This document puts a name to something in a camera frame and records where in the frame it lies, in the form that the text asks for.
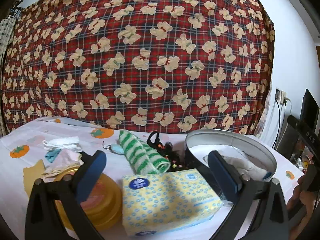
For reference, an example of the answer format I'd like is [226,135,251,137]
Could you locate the yellow sponge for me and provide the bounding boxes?
[23,159,46,197]

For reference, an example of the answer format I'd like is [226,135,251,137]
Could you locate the yellow tissue pack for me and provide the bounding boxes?
[122,169,223,236]

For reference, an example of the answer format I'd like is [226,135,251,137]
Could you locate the white power cable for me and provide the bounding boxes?
[274,97,293,151]

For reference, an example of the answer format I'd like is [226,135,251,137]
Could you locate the teal small cloth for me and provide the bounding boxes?
[45,148,61,163]

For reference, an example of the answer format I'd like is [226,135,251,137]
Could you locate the green white striped towel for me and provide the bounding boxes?
[118,130,171,174]

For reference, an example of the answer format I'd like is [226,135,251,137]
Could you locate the black power cable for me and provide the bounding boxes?
[271,97,282,149]

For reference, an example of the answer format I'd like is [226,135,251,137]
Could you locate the white fruit print tablecloth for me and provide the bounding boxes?
[1,118,303,239]

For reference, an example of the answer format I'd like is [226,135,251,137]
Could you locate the black beaded hair ties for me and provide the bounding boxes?
[146,130,187,172]

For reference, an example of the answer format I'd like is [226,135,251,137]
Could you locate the wall power socket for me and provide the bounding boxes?
[275,88,289,105]

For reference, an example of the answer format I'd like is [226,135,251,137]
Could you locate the light blue plush keychain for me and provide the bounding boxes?
[103,141,124,155]

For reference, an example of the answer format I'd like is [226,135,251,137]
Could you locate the red plaid bear blanket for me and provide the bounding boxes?
[1,0,275,134]

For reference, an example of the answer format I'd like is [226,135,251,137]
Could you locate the black monitor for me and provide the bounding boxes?
[300,89,319,132]

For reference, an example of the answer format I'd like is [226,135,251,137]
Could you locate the person's right hand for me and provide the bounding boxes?
[286,175,318,240]

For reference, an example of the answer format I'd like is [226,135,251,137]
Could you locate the round metal cookie tin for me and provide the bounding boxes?
[185,129,277,196]

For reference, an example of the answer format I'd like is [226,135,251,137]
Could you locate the cluttered side shelf items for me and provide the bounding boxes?
[290,138,313,173]

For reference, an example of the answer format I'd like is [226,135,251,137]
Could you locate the amber round lidded container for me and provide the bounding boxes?
[53,167,123,231]

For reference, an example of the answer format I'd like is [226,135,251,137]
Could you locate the checkered hanging cloth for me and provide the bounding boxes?
[0,17,17,64]

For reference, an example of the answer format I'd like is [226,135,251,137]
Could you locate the white waffle towel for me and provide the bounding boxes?
[42,137,82,152]

